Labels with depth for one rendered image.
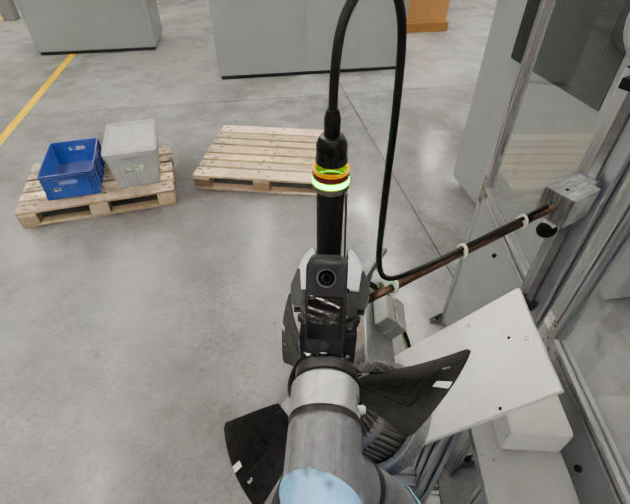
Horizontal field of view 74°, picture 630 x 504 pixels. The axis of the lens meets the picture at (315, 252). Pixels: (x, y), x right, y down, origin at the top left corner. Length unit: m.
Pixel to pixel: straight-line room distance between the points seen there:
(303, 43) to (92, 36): 3.46
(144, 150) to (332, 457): 3.36
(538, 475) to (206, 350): 1.81
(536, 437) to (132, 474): 1.75
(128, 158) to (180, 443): 2.24
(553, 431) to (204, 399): 1.68
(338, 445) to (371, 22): 6.17
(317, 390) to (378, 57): 6.26
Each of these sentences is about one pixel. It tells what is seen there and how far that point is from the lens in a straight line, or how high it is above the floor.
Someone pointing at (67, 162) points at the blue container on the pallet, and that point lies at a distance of 4.43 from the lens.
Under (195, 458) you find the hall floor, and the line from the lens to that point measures 2.29.
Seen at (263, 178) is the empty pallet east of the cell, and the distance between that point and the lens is 3.67.
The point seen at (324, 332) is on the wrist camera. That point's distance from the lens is 0.48.
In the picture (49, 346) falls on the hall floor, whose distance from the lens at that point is 2.98.
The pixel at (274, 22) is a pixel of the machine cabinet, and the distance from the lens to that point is 6.16.
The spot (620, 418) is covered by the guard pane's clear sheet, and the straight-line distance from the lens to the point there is 1.32.
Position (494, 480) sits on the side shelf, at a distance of 1.36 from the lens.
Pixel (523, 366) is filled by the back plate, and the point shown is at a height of 1.32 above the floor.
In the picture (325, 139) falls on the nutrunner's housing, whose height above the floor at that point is 1.86.
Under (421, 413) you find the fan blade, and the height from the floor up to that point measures 1.42.
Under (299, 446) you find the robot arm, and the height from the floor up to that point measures 1.67.
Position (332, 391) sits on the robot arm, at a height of 1.68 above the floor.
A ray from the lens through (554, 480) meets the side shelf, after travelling 1.43.
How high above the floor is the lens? 2.06
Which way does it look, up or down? 42 degrees down
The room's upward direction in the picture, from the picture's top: straight up
